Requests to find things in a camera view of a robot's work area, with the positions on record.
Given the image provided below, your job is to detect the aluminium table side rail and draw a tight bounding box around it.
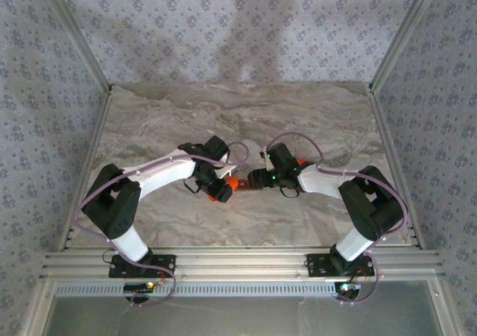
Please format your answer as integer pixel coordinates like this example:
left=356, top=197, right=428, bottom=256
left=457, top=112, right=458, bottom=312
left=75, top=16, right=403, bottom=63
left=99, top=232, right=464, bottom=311
left=367, top=86, right=426, bottom=250
left=55, top=86, right=115, bottom=253

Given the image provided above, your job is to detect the grey metal panel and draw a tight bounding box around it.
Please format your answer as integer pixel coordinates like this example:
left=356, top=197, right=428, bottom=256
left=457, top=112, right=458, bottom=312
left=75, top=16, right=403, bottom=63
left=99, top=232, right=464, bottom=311
left=40, top=282, right=448, bottom=336

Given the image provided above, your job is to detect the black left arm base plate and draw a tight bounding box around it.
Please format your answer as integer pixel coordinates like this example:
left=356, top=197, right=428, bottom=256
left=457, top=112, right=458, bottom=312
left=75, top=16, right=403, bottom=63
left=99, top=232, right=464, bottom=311
left=108, top=254, right=177, bottom=279

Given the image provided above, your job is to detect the aluminium mounting rail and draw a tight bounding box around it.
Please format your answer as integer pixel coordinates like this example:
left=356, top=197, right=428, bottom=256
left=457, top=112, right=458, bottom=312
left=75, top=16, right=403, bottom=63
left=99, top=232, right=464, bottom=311
left=39, top=249, right=446, bottom=282

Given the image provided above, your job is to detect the aluminium frame post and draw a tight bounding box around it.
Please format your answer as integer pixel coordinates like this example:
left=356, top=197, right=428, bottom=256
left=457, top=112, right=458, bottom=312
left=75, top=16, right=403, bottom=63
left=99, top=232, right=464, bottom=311
left=368, top=0, right=444, bottom=91
left=35, top=0, right=113, bottom=93

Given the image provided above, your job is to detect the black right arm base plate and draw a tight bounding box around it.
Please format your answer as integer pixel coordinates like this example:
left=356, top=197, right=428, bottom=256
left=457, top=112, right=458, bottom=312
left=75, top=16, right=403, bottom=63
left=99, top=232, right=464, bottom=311
left=306, top=253, right=375, bottom=277

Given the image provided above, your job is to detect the brown pill organizer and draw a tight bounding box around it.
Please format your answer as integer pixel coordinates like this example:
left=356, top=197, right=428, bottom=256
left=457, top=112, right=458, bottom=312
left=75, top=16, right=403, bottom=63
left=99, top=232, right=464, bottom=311
left=236, top=178, right=262, bottom=193

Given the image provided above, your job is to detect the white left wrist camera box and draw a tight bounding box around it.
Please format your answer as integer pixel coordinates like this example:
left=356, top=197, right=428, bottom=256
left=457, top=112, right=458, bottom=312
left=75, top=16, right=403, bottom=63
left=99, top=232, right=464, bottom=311
left=216, top=164, right=239, bottom=179

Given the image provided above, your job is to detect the orange pill bottle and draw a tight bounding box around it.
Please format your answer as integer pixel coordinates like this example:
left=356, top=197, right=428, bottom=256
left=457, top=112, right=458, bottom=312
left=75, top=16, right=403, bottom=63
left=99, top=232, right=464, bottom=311
left=208, top=175, right=239, bottom=203

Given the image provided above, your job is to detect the grey slotted cable duct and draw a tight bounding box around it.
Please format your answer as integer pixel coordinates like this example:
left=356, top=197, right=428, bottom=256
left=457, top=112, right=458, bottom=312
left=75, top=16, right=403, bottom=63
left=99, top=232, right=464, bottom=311
left=54, top=280, right=342, bottom=298

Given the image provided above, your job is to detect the small circuit board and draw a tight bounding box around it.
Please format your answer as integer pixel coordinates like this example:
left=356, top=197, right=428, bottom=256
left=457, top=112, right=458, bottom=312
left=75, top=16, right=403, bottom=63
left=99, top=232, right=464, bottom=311
left=335, top=282, right=362, bottom=294
left=124, top=282, right=156, bottom=293

